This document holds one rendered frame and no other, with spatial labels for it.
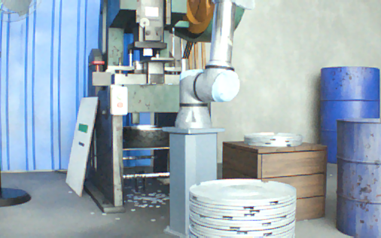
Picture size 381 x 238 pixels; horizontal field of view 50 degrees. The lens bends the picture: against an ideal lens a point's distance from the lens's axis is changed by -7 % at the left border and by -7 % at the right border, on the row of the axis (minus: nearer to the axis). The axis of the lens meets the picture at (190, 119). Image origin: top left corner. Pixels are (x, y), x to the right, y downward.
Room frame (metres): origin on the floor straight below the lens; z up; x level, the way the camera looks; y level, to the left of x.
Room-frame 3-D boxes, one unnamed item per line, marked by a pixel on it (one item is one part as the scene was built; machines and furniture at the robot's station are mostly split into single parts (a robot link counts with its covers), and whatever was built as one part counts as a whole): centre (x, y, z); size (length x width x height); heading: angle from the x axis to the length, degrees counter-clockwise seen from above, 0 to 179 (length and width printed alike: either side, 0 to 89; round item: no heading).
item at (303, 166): (2.13, -0.41, 0.18); 0.40 x 0.38 x 0.35; 19
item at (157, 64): (2.36, 0.18, 0.72); 0.25 x 0.14 x 0.14; 22
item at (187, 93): (1.78, -0.02, 0.62); 0.13 x 0.12 x 0.14; 42
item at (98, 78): (2.19, 0.45, 0.62); 0.10 x 0.06 x 0.20; 112
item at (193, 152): (1.79, -0.01, 0.23); 0.19 x 0.19 x 0.45; 37
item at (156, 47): (2.52, 0.25, 0.86); 0.20 x 0.16 x 0.05; 112
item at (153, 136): (2.52, 0.25, 0.36); 0.34 x 0.34 x 0.10
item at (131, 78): (2.52, 0.25, 0.68); 0.45 x 0.30 x 0.06; 112
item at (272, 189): (1.16, -0.14, 0.32); 0.29 x 0.29 x 0.01
